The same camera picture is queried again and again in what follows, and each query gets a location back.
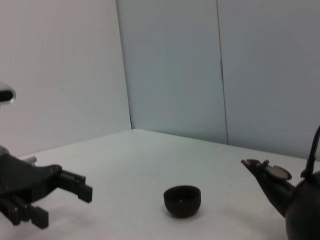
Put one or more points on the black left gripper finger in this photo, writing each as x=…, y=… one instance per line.
x=25, y=213
x=75, y=186

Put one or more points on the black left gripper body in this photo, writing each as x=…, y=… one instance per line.
x=22, y=180

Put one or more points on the dark brown teacup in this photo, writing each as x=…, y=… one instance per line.
x=182, y=202

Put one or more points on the black round teapot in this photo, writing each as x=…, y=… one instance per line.
x=305, y=207

